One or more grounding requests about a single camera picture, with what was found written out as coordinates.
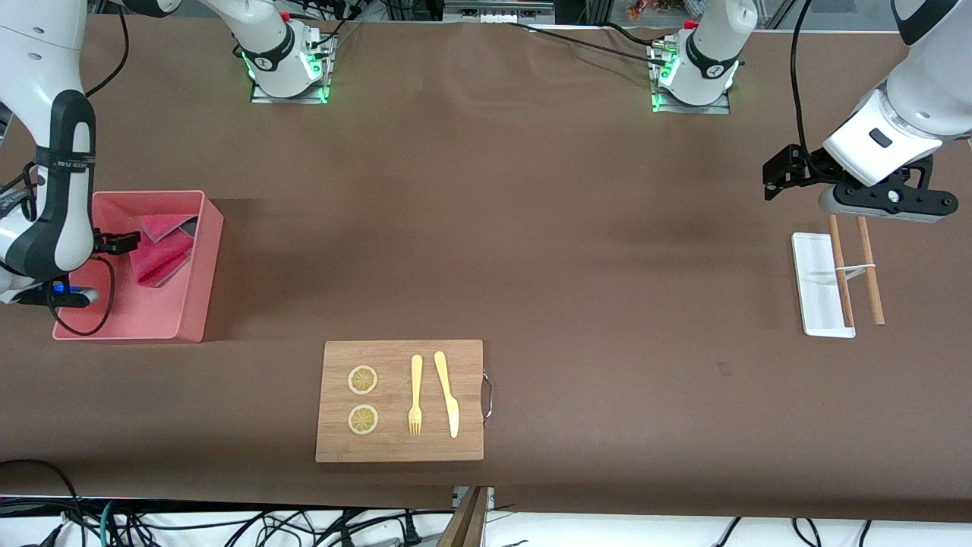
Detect pink and grey cloth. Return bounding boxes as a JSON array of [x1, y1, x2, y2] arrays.
[[128, 214, 200, 289]]

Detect pink plastic bin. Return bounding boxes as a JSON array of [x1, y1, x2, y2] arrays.
[[52, 190, 226, 344]]

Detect white rectangular tray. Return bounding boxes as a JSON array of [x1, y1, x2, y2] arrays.
[[791, 232, 857, 339]]

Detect yellow plastic fork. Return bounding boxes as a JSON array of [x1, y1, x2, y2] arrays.
[[408, 354, 424, 437]]

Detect grey metal box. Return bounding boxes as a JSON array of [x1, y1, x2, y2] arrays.
[[444, 0, 555, 24]]

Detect wooden cutting board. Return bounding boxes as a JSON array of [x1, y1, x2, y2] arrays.
[[314, 340, 496, 463]]

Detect yellow plastic knife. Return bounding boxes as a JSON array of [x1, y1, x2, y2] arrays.
[[434, 350, 461, 439]]

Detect wooden plank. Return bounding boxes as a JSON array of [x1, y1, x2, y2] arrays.
[[437, 486, 491, 547]]

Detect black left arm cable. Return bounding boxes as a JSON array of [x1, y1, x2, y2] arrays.
[[790, 0, 817, 153]]

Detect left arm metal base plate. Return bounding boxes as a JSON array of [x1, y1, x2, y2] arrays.
[[651, 38, 731, 115]]

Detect black cable on table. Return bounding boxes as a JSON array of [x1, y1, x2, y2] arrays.
[[501, 21, 669, 65]]

